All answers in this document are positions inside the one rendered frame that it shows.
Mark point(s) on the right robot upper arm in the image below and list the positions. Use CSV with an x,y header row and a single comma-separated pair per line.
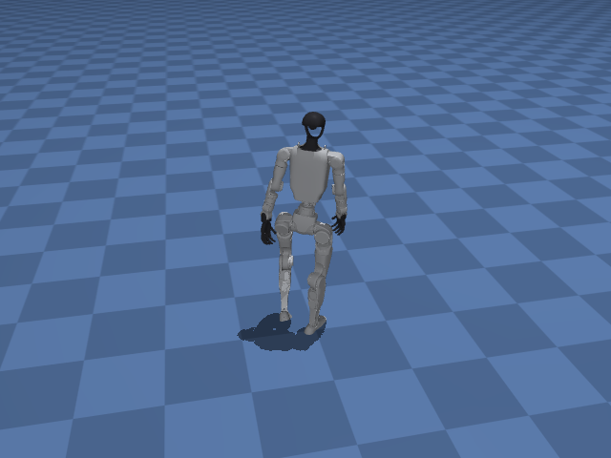
x,y
336,161

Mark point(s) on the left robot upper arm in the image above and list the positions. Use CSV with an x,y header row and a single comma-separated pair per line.
x,y
280,167

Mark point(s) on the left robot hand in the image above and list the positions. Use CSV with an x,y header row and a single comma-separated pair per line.
x,y
265,230

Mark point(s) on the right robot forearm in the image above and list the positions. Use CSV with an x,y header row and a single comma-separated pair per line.
x,y
341,204

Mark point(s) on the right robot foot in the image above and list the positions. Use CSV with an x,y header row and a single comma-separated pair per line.
x,y
310,329

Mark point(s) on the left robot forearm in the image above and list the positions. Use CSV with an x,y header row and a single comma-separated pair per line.
x,y
269,201

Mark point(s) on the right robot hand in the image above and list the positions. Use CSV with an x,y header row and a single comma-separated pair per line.
x,y
341,223

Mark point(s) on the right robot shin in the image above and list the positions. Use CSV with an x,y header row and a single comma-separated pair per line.
x,y
315,299

